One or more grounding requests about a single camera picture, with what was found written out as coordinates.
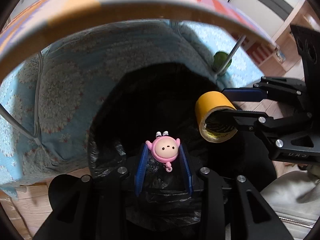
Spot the yellow tape roll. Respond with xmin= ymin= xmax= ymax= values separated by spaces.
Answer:
xmin=195 ymin=91 xmax=237 ymax=143

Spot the pink round cartoon keychain toy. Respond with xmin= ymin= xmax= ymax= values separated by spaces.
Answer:
xmin=145 ymin=131 xmax=181 ymax=172

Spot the green round object under bed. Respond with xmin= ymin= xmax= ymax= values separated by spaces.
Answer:
xmin=212 ymin=51 xmax=232 ymax=76

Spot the colourful patterned foam mat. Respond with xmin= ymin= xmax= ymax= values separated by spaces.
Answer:
xmin=1 ymin=0 xmax=276 ymax=77

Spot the black right camera box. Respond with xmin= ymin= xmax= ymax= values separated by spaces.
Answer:
xmin=290 ymin=24 xmax=319 ymax=88

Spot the grey trousers leg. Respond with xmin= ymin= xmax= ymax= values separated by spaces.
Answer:
xmin=260 ymin=171 xmax=319 ymax=239

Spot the grey metal frame rod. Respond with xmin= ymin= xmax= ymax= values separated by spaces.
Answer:
xmin=222 ymin=35 xmax=246 ymax=68

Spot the black trash bag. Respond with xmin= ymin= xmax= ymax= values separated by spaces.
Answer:
xmin=88 ymin=62 xmax=276 ymax=228

